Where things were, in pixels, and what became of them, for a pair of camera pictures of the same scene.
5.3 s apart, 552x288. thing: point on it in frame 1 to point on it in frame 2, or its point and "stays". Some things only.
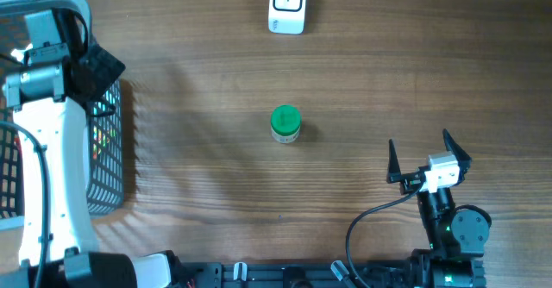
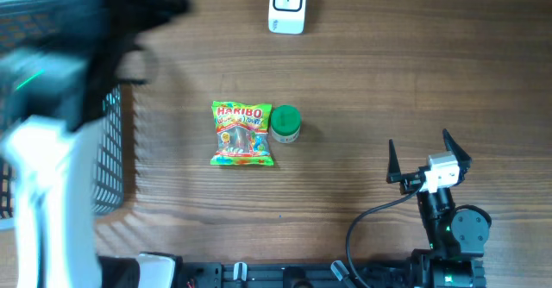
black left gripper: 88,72 to 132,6
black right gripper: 410,181 stays
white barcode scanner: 287,5 stays
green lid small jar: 285,123 stays
